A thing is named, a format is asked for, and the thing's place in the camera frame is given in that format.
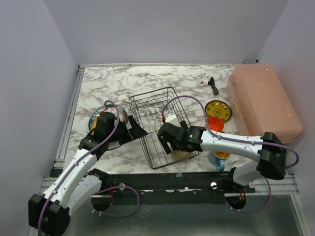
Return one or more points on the teal rimmed large plate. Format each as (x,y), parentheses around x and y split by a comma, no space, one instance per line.
(108,108)

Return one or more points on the beige ceramic bowl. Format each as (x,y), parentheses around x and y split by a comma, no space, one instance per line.
(179,155)

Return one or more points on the black front table rail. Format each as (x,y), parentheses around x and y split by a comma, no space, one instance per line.
(169,188)

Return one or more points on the black and white pipe fitting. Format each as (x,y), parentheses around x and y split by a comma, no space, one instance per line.
(211,83)

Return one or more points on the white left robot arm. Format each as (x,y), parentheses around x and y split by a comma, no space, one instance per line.
(51,212)

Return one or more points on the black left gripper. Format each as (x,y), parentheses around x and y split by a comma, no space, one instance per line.
(128,130)

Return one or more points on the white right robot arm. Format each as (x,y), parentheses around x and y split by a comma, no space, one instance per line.
(266,153)

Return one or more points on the blue butterfly mug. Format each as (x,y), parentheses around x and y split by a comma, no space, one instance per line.
(218,159)

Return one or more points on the aluminium side rail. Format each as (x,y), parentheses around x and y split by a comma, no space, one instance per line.
(63,144)

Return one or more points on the yellow patterned plate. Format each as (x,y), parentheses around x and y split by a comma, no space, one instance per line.
(220,109)

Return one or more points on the yellow woven bamboo plate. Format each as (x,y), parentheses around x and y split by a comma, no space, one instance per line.
(93,125)

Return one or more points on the pink plastic storage box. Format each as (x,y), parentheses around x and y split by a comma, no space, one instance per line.
(260,104)

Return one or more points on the dark wire dish rack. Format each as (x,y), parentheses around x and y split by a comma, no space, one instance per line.
(161,116)

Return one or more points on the orange mug black handle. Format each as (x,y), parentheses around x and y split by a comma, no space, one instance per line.
(215,124)

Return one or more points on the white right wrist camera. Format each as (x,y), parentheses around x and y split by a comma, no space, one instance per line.
(170,118)

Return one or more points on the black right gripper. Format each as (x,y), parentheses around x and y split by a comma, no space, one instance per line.
(165,137)

